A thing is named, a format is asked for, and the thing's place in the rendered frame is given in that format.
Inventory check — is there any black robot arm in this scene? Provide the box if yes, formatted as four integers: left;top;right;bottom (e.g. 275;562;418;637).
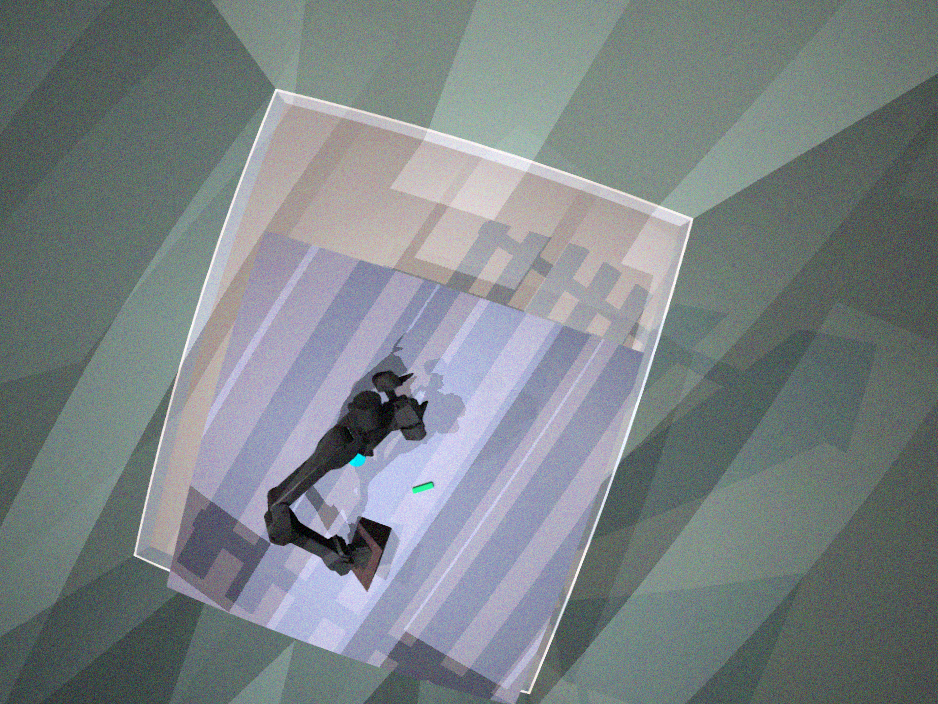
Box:
264;391;424;576

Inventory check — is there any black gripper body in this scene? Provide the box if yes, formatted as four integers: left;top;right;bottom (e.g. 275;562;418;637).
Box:
372;370;427;440

